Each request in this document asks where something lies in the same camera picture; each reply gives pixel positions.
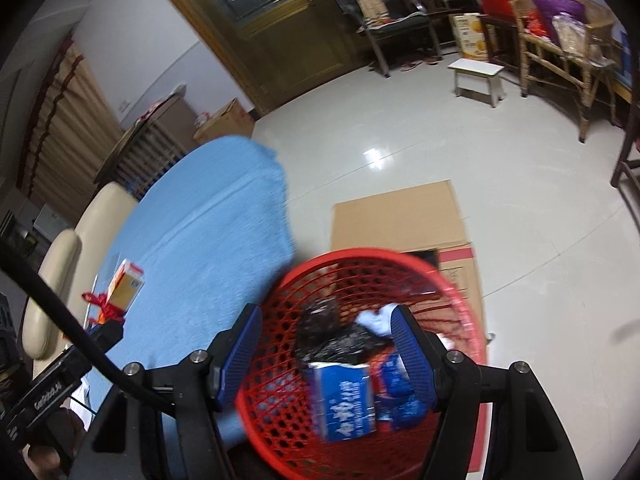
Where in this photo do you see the wooden door with glass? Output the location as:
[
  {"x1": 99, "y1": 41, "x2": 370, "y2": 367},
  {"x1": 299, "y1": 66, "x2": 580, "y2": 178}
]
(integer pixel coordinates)
[{"x1": 137, "y1": 0, "x2": 371, "y2": 116}]

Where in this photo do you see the red ribbon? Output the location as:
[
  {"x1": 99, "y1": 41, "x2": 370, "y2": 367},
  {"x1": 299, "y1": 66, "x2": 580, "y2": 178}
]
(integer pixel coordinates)
[{"x1": 82, "y1": 291, "x2": 126, "y2": 323}]

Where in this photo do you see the orange tissue pack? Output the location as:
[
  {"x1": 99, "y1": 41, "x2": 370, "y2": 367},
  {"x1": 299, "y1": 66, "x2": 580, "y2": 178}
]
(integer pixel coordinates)
[{"x1": 107, "y1": 259, "x2": 146, "y2": 311}]

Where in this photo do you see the white tissue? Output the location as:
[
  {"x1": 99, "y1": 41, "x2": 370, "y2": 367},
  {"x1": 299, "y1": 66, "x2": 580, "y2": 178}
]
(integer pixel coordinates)
[{"x1": 355, "y1": 304, "x2": 401, "y2": 336}]

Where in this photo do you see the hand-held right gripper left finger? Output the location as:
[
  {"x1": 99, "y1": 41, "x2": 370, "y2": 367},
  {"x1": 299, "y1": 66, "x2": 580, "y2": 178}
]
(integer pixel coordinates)
[{"x1": 70, "y1": 304, "x2": 263, "y2": 480}]

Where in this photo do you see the yellow and white carton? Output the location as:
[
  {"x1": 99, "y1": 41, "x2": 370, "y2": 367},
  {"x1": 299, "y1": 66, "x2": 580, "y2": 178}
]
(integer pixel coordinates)
[{"x1": 450, "y1": 12, "x2": 488, "y2": 61}]

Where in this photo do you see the blue plastic packet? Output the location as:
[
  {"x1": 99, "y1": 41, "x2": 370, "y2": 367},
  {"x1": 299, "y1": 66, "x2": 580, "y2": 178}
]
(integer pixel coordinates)
[{"x1": 372, "y1": 352, "x2": 428, "y2": 431}]

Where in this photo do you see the clear plastic bag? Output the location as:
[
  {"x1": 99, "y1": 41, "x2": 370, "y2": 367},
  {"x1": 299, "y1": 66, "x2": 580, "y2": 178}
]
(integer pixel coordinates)
[{"x1": 552, "y1": 12, "x2": 593, "y2": 53}]

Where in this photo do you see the white low stool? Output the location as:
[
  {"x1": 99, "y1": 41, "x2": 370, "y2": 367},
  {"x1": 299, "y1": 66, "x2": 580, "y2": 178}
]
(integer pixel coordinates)
[{"x1": 447, "y1": 57, "x2": 506, "y2": 108}]

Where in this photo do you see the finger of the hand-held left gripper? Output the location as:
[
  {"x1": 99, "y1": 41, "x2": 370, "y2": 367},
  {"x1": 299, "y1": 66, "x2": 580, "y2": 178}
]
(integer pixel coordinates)
[{"x1": 75, "y1": 320, "x2": 124, "y2": 361}]

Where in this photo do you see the red plastic mesh basket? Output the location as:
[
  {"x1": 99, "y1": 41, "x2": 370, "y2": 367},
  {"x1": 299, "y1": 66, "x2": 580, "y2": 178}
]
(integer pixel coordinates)
[{"x1": 235, "y1": 247, "x2": 488, "y2": 480}]

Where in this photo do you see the dark armchair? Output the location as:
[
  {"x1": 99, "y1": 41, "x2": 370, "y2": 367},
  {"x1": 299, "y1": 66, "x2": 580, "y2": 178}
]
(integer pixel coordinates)
[{"x1": 330, "y1": 0, "x2": 443, "y2": 78}]

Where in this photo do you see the dark wooden side table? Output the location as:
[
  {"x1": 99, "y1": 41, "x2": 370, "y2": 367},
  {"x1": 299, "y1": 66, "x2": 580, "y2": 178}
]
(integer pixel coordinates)
[{"x1": 480, "y1": 10, "x2": 521, "y2": 73}]

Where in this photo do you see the wooden slatted cabinet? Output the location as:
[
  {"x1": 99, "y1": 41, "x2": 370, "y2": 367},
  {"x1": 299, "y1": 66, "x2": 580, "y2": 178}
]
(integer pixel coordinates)
[{"x1": 92, "y1": 87, "x2": 198, "y2": 196}]

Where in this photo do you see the beige leather sofa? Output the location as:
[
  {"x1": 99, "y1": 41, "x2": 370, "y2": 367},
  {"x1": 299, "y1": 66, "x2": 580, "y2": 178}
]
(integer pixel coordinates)
[{"x1": 20, "y1": 182, "x2": 138, "y2": 361}]

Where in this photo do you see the purple cushion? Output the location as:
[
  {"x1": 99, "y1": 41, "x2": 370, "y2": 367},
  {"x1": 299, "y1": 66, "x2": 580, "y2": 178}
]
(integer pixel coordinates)
[{"x1": 532, "y1": 0, "x2": 586, "y2": 46}]

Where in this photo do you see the black plastic bag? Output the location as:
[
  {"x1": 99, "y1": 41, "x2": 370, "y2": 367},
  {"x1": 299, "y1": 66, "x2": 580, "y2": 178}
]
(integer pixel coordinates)
[{"x1": 295, "y1": 297, "x2": 396, "y2": 366}]

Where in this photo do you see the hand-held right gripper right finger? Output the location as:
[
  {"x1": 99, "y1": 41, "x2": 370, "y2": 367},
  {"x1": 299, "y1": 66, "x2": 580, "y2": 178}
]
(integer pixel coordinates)
[{"x1": 390, "y1": 305, "x2": 583, "y2": 480}]

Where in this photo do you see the flat cardboard sheet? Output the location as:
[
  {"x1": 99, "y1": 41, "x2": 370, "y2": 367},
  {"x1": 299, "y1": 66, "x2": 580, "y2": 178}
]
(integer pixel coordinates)
[{"x1": 330, "y1": 180, "x2": 488, "y2": 473}]

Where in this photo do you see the brown cardboard box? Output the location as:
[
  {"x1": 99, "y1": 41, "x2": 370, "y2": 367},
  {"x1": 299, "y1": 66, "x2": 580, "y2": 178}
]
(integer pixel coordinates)
[{"x1": 192, "y1": 99, "x2": 256, "y2": 146}]

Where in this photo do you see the blue toothpaste box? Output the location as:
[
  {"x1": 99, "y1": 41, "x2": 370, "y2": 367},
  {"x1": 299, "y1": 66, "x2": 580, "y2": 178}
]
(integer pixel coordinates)
[{"x1": 305, "y1": 360, "x2": 378, "y2": 443}]

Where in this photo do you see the person's left hand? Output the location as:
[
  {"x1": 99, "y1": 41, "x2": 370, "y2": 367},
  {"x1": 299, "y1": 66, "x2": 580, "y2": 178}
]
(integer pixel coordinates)
[{"x1": 25, "y1": 407, "x2": 83, "y2": 480}]

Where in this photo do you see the blue tablecloth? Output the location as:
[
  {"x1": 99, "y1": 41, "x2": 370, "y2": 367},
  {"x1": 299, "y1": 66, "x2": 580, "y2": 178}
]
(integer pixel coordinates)
[{"x1": 75, "y1": 135, "x2": 298, "y2": 461}]

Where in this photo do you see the thick black cable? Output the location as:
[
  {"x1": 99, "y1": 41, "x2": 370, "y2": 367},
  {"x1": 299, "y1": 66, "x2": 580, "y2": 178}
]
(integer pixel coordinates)
[{"x1": 0, "y1": 240, "x2": 178, "y2": 416}]

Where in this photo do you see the wicker armchair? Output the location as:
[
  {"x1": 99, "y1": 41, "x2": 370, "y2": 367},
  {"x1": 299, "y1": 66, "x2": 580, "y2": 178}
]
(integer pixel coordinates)
[{"x1": 510, "y1": 0, "x2": 618, "y2": 143}]

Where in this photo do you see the brown striped curtain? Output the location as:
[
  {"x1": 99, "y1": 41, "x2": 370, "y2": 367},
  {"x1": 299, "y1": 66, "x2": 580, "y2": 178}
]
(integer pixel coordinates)
[{"x1": 15, "y1": 35, "x2": 126, "y2": 221}]

